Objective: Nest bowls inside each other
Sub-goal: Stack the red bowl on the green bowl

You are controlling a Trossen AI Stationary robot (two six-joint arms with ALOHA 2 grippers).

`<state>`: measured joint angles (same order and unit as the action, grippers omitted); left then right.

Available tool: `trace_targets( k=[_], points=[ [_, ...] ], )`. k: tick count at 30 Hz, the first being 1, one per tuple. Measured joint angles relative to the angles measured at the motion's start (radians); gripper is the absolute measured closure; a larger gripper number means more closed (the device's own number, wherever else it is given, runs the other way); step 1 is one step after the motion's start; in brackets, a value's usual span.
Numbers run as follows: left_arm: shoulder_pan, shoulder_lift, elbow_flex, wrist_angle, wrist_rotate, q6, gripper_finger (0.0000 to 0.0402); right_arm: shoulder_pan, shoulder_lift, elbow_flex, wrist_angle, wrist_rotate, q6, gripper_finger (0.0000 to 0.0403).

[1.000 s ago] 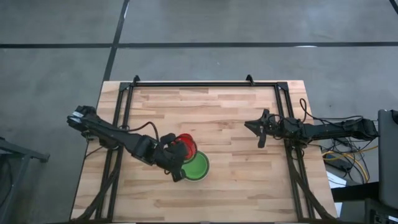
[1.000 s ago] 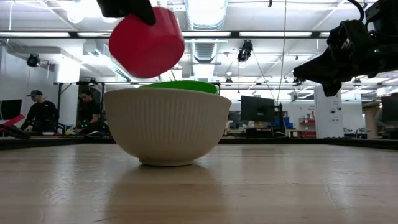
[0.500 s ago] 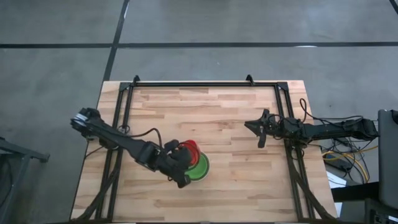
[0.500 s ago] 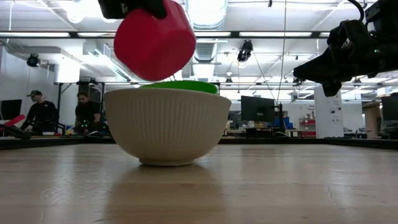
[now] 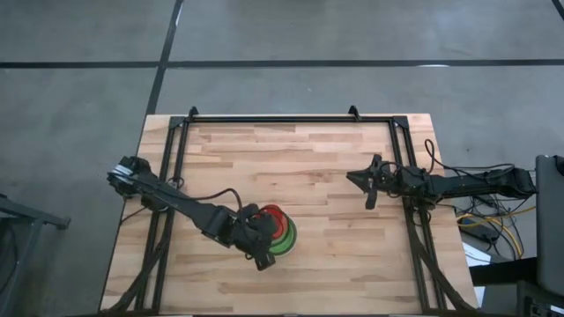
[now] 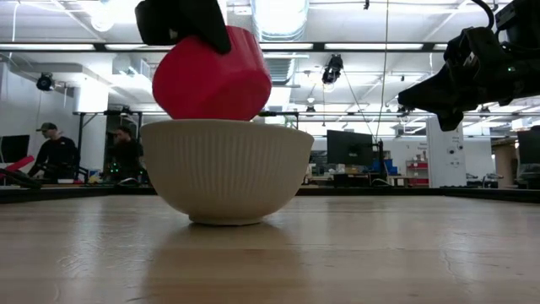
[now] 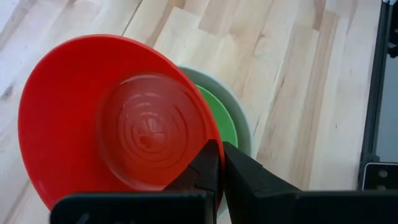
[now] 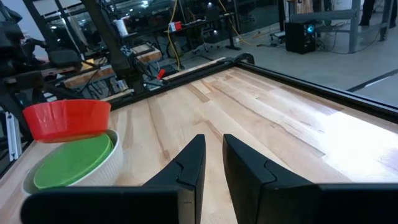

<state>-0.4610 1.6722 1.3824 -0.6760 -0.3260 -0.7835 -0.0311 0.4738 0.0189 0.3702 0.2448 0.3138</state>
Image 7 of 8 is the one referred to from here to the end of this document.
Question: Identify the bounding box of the black aluminium table frame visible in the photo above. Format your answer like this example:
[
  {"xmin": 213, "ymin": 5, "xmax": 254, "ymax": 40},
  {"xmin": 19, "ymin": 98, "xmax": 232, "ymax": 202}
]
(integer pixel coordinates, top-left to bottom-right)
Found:
[{"xmin": 356, "ymin": 0, "xmax": 398, "ymax": 190}]

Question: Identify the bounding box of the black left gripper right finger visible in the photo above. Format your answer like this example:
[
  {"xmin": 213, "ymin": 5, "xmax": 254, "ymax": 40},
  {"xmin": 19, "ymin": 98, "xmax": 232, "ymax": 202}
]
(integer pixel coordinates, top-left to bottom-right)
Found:
[{"xmin": 222, "ymin": 141, "xmax": 398, "ymax": 224}]

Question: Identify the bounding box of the red plastic bowl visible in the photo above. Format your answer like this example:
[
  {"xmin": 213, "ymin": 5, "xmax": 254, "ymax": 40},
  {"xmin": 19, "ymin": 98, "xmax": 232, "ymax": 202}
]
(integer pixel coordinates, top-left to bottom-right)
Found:
[{"xmin": 17, "ymin": 34, "xmax": 226, "ymax": 211}]

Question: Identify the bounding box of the green bowl in silver rim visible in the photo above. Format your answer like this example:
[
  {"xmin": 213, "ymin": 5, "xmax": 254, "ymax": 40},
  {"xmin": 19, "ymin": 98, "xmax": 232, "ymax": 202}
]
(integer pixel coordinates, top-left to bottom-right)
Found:
[{"xmin": 178, "ymin": 65, "xmax": 253, "ymax": 158}]

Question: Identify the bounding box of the black box with screws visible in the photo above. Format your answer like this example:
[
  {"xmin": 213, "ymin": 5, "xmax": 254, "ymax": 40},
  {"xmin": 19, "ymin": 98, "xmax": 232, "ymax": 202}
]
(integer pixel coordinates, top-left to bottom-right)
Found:
[{"xmin": 361, "ymin": 161, "xmax": 398, "ymax": 192}]

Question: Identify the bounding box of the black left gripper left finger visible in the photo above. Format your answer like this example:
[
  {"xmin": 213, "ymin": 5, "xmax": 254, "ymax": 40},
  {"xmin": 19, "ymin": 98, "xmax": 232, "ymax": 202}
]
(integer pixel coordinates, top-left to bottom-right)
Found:
[{"xmin": 49, "ymin": 139, "xmax": 223, "ymax": 224}]

